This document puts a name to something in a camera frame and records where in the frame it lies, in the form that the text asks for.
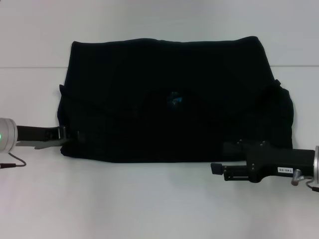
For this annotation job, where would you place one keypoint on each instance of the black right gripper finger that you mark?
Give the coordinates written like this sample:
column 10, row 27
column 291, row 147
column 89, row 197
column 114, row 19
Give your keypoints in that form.
column 234, row 149
column 216, row 168

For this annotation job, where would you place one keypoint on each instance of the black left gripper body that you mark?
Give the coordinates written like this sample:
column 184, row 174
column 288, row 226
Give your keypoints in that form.
column 35, row 134

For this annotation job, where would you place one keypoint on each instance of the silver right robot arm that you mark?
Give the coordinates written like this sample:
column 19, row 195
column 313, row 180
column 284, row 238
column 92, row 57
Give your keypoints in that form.
column 317, row 161

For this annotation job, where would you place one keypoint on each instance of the black shirt with FREE print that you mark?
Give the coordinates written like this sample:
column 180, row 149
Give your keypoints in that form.
column 162, row 124

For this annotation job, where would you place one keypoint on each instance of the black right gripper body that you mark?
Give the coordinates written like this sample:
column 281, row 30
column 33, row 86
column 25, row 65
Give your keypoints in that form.
column 274, row 161

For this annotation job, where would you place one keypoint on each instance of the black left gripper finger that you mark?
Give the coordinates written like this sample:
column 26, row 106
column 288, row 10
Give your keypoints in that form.
column 63, row 134

